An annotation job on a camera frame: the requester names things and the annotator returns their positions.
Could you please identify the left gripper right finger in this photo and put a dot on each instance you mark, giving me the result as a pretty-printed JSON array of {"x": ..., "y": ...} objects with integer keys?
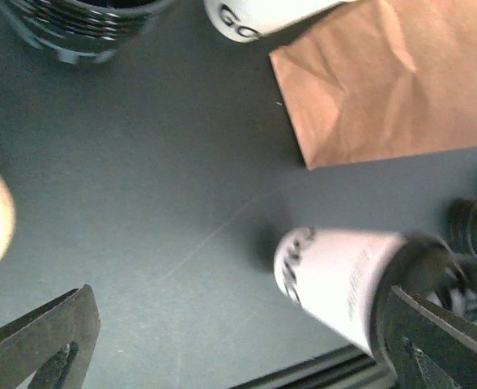
[{"x": 429, "y": 346}]

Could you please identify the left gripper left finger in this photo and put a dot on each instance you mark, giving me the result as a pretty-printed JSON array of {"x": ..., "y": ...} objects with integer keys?
[{"x": 52, "y": 344}]

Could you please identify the black cup lid stack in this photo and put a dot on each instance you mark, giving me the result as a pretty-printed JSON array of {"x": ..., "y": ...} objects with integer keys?
[{"x": 461, "y": 222}]

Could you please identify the brown kraft paper bag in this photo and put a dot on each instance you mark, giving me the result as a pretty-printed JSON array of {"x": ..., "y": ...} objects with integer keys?
[{"x": 376, "y": 80}]

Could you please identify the black paper cup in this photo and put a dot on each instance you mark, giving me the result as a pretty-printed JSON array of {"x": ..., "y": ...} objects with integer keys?
[{"x": 82, "y": 32}]

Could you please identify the white paper cup stack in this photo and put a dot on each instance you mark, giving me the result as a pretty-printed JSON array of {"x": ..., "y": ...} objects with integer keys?
[{"x": 244, "y": 21}]

